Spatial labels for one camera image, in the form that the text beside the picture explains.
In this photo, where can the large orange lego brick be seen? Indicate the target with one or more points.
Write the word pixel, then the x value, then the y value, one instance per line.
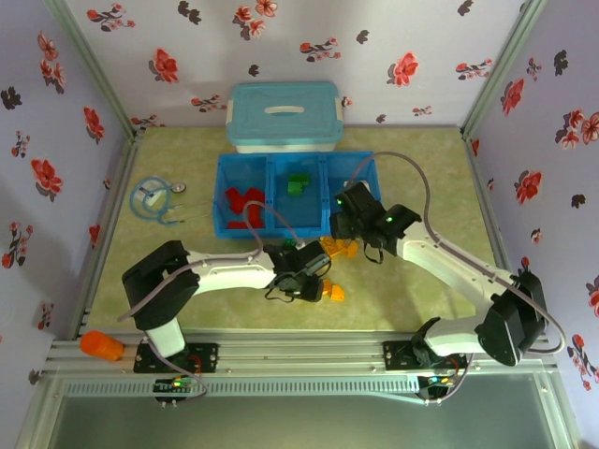
pixel 333 246

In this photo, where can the orange rounded lego piece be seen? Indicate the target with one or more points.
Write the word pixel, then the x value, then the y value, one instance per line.
pixel 351 250
pixel 337 293

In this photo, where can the red lego brick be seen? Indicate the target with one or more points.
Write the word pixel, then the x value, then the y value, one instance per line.
pixel 256 219
pixel 255 194
pixel 234 196
pixel 236 225

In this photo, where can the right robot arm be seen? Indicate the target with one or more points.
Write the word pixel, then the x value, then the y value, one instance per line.
pixel 449 262

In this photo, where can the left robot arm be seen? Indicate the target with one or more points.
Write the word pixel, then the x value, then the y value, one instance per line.
pixel 224 271

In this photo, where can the blue three-compartment tray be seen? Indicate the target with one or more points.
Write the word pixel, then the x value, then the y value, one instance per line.
pixel 299 210

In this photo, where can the blue lidded storage box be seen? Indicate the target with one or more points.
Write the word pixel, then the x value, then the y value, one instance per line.
pixel 281 126

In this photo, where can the blue stethoscope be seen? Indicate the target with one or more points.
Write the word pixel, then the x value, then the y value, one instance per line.
pixel 178 188

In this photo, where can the green circuit board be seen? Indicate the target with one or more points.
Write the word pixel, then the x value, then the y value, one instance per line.
pixel 437 380
pixel 175 385

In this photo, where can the orange plastic bottle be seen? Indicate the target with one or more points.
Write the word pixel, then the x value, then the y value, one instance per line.
pixel 100 345

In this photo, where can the aluminium frame rail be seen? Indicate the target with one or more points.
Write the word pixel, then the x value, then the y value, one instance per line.
pixel 299 351

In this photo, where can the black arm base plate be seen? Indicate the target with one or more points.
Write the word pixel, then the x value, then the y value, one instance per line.
pixel 395 355
pixel 206 357

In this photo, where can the aluminium side rail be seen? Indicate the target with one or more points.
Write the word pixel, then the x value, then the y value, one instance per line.
pixel 482 187
pixel 112 206

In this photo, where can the aluminium frame post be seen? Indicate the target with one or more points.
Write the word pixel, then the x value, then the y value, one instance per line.
pixel 93 63
pixel 504 65

